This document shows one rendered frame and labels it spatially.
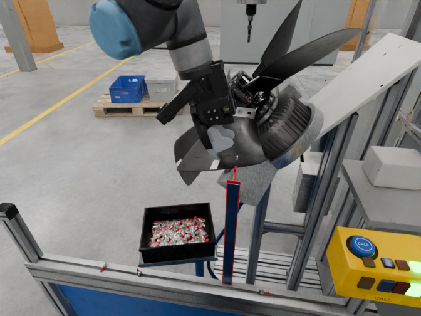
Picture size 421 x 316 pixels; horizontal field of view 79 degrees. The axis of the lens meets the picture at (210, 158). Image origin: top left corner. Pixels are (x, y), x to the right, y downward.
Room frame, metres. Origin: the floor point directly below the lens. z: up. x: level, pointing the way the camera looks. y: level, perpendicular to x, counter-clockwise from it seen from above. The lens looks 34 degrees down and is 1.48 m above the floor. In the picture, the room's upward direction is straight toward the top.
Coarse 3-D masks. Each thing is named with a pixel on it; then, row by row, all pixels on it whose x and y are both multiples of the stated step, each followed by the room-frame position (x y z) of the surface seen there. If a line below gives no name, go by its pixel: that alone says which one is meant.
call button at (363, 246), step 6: (354, 240) 0.31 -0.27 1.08; (360, 240) 0.31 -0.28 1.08; (366, 240) 0.31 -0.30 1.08; (354, 246) 0.30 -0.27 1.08; (360, 246) 0.30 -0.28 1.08; (366, 246) 0.30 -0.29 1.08; (372, 246) 0.30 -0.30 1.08; (360, 252) 0.29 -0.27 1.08; (366, 252) 0.29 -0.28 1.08; (372, 252) 0.29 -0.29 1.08
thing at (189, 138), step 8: (192, 128) 0.85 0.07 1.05; (184, 136) 0.85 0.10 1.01; (192, 136) 0.82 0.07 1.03; (176, 144) 0.87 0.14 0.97; (184, 144) 0.82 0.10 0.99; (192, 144) 0.79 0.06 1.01; (176, 152) 0.83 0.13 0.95; (184, 152) 0.80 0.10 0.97; (176, 160) 0.80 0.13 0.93; (184, 176) 0.72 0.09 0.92; (192, 176) 0.71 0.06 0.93
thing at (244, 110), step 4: (240, 108) 0.73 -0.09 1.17; (244, 108) 0.73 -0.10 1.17; (248, 108) 0.73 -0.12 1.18; (252, 108) 0.72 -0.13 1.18; (236, 112) 0.71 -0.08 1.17; (244, 112) 0.71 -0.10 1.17; (252, 112) 0.70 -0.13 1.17; (240, 116) 0.69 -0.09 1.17; (244, 116) 0.68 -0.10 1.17; (248, 116) 0.68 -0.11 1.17; (252, 116) 0.68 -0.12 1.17
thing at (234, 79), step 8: (240, 72) 0.80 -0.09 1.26; (232, 80) 0.83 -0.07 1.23; (240, 80) 0.76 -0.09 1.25; (248, 80) 0.77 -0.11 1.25; (232, 88) 0.74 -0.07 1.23; (240, 88) 0.75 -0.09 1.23; (240, 96) 0.74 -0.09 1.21; (248, 96) 0.74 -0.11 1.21; (256, 96) 0.76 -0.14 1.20; (264, 96) 0.78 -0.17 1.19; (272, 96) 0.76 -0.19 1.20; (240, 104) 0.74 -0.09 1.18; (248, 104) 0.74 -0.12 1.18; (256, 104) 0.75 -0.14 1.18; (264, 104) 0.73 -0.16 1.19; (256, 112) 0.72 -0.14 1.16; (264, 112) 0.72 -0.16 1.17; (256, 120) 0.72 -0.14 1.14
